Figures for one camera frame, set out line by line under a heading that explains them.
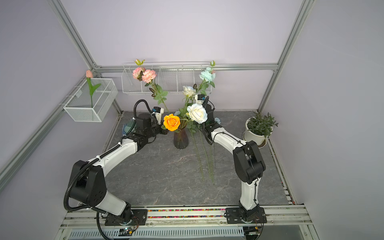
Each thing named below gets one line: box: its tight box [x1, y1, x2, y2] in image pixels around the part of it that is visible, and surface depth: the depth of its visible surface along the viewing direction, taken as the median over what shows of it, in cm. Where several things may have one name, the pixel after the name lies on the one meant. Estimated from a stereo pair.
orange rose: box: [163, 113, 181, 132], surface depth 68 cm
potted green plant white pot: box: [243, 112, 279, 148], surface depth 91 cm
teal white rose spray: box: [175, 60, 216, 130], surface depth 79 cm
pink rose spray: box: [132, 59, 170, 114], surface depth 78 cm
